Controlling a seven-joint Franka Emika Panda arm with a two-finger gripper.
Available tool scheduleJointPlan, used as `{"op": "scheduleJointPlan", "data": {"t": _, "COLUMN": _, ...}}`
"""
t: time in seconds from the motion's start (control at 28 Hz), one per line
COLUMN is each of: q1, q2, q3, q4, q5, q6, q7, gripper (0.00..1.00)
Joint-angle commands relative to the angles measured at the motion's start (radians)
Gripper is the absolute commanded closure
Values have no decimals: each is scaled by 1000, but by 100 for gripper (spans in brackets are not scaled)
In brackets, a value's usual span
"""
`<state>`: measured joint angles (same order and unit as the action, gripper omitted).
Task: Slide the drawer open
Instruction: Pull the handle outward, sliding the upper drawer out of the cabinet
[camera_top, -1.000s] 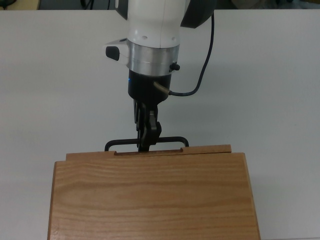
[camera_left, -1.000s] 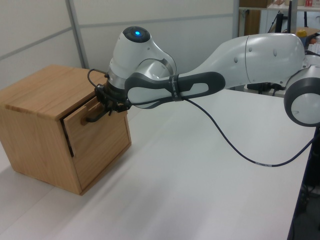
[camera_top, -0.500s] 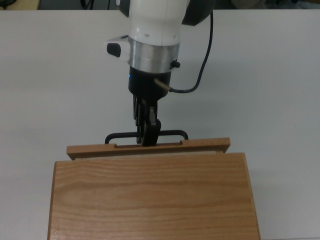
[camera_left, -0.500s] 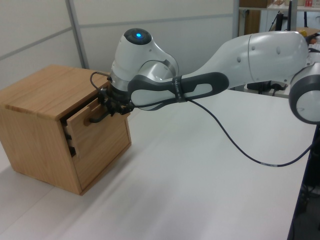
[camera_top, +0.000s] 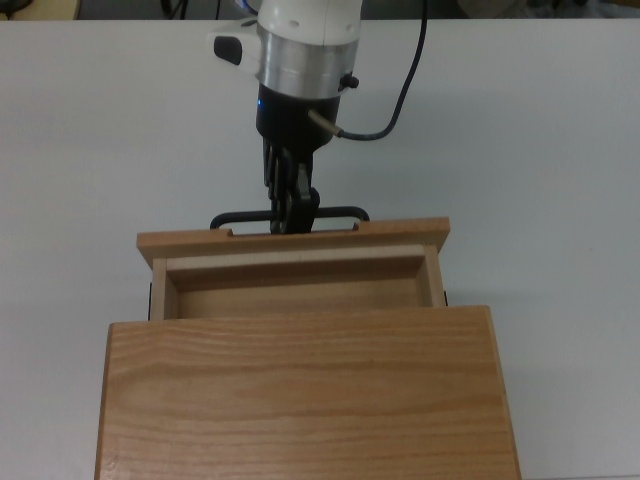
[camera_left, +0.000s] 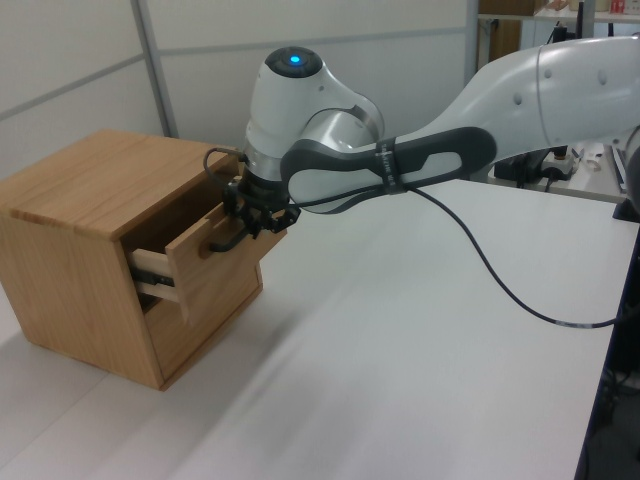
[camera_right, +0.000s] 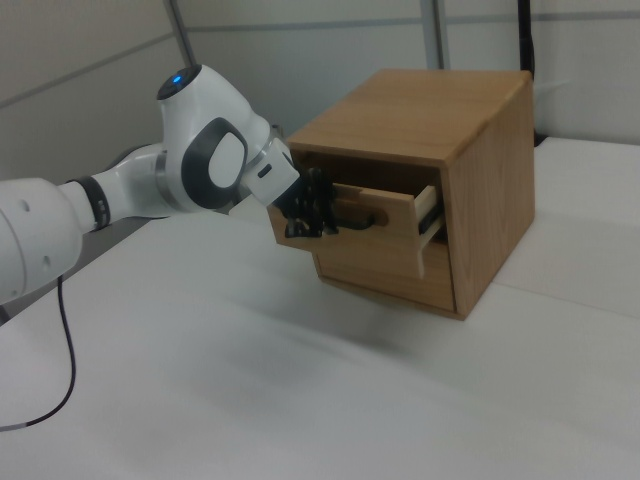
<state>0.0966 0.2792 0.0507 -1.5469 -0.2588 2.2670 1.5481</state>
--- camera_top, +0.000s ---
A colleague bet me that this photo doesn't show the black metal drawer handle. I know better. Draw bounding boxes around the black metal drawer handle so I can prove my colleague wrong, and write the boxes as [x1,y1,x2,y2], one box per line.
[209,205,371,232]

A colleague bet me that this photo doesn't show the light wooden cabinet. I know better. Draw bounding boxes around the light wooden cabinet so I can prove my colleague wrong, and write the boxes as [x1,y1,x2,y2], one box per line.
[94,304,524,480]

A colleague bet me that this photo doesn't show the light wooden drawer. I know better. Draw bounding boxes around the light wooden drawer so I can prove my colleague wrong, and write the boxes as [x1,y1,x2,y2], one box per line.
[136,216,450,322]

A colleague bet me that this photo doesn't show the tan wooden board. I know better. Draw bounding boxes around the tan wooden board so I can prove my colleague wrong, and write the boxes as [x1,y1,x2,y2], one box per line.
[0,0,82,21]

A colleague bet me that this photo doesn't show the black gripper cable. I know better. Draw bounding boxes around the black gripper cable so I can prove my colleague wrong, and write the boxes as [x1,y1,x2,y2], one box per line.
[307,0,430,144]

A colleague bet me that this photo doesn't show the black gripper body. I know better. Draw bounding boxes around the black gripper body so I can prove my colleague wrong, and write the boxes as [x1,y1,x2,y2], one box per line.
[254,83,343,155]

